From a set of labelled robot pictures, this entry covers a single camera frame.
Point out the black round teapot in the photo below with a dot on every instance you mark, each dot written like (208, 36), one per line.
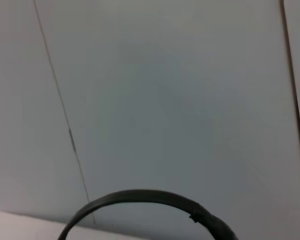
(140, 195)

